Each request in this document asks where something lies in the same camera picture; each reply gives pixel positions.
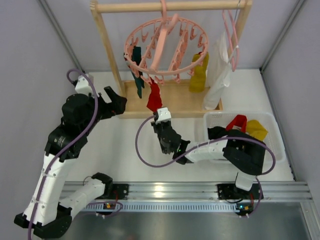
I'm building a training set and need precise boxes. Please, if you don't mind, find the red sock with pompom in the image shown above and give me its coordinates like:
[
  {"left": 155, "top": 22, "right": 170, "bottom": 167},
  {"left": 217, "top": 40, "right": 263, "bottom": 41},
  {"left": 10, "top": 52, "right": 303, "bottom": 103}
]
[
  {"left": 225, "top": 114, "right": 248, "bottom": 133},
  {"left": 146, "top": 79, "right": 163, "bottom": 113}
]

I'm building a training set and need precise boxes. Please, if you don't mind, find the pink round clip hanger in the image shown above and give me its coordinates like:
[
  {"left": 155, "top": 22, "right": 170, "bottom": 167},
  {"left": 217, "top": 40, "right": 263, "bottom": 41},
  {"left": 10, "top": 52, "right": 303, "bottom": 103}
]
[{"left": 123, "top": 0, "right": 209, "bottom": 85}]

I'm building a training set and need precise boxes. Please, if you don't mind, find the yellow sock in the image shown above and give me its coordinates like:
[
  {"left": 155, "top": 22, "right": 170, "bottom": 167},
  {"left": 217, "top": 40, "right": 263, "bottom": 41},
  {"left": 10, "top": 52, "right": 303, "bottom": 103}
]
[
  {"left": 246, "top": 119, "right": 268, "bottom": 141},
  {"left": 189, "top": 53, "right": 209, "bottom": 93}
]

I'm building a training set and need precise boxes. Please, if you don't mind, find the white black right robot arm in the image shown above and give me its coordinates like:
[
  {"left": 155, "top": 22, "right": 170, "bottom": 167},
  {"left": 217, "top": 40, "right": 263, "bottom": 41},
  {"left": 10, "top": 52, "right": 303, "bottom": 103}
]
[{"left": 151, "top": 120, "right": 266, "bottom": 192}]

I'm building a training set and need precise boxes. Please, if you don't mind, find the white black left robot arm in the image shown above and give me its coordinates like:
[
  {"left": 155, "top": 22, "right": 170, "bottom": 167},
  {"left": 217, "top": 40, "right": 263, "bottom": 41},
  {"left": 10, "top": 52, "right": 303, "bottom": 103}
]
[{"left": 14, "top": 86, "right": 127, "bottom": 239}]

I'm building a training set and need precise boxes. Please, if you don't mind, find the pink clothes hanger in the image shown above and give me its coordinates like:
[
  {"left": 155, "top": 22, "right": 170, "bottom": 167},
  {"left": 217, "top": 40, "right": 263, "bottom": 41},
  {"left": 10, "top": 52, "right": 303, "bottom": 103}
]
[{"left": 222, "top": 10, "right": 240, "bottom": 72}]

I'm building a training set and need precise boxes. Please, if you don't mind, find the dark green sock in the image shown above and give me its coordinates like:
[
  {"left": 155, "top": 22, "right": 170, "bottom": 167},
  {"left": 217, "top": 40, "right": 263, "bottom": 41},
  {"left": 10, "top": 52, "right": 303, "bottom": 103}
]
[{"left": 130, "top": 45, "right": 146, "bottom": 99}]

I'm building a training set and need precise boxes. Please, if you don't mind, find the wooden clothes rack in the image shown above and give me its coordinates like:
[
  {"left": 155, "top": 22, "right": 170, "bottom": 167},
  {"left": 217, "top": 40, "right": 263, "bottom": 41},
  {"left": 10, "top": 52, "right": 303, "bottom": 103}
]
[{"left": 90, "top": 0, "right": 253, "bottom": 119}]

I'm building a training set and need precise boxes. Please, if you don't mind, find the white cloth garment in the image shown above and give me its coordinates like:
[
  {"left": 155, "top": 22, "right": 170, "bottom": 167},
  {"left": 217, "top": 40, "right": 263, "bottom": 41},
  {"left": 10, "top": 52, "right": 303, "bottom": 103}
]
[{"left": 202, "top": 32, "right": 232, "bottom": 110}]

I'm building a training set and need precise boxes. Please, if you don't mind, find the white perforated plastic basket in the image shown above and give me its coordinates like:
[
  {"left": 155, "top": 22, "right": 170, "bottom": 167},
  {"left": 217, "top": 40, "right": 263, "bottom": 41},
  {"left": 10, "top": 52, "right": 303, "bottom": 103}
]
[{"left": 203, "top": 110, "right": 286, "bottom": 163}]

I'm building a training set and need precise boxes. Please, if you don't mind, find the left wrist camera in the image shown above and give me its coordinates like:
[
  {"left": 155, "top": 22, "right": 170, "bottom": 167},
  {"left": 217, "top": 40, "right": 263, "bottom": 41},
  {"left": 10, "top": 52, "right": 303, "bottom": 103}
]
[{"left": 75, "top": 75, "right": 93, "bottom": 96}]

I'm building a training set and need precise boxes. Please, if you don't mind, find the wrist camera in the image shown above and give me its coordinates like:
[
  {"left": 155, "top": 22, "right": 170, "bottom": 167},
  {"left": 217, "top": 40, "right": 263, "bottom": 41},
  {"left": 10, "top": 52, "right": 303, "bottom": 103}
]
[
  {"left": 75, "top": 75, "right": 93, "bottom": 96},
  {"left": 153, "top": 107, "right": 172, "bottom": 124}
]

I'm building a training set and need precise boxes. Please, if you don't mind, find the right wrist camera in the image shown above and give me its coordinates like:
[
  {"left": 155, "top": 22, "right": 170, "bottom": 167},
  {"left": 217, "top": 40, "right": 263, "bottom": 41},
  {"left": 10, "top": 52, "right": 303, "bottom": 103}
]
[{"left": 153, "top": 107, "right": 172, "bottom": 124}]

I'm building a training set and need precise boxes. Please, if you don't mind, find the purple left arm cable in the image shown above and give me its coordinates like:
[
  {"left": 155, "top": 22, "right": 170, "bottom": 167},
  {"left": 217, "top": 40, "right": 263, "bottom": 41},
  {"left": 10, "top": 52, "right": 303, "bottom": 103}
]
[{"left": 27, "top": 68, "right": 124, "bottom": 240}]

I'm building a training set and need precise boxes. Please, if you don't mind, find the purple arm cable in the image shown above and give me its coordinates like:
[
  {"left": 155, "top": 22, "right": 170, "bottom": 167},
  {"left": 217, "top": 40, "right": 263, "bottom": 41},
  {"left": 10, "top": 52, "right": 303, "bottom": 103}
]
[
  {"left": 27, "top": 68, "right": 124, "bottom": 240},
  {"left": 135, "top": 115, "right": 277, "bottom": 218}
]

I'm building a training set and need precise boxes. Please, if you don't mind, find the aluminium mounting rail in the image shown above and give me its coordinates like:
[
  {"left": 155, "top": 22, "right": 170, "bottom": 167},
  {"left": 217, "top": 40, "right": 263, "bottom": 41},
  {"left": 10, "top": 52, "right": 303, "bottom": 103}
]
[{"left": 59, "top": 181, "right": 313, "bottom": 202}]

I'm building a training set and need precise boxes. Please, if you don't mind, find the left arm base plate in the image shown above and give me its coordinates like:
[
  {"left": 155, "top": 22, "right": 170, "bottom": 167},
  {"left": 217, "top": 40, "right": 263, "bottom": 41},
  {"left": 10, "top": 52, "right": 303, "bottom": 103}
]
[{"left": 107, "top": 183, "right": 129, "bottom": 201}]

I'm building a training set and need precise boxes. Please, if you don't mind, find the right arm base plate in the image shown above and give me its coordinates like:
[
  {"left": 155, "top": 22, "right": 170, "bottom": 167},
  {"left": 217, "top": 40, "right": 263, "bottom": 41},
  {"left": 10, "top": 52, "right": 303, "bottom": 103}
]
[{"left": 217, "top": 183, "right": 261, "bottom": 200}]

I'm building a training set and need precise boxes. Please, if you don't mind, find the grey slotted cable duct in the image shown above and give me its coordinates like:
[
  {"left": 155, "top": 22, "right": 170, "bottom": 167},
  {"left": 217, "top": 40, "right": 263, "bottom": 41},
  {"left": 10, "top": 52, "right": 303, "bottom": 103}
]
[{"left": 82, "top": 202, "right": 252, "bottom": 213}]

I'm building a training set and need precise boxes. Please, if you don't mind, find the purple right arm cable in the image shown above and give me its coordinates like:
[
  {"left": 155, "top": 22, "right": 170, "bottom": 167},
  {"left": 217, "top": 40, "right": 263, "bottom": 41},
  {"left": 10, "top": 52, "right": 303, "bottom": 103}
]
[{"left": 135, "top": 115, "right": 277, "bottom": 218}]

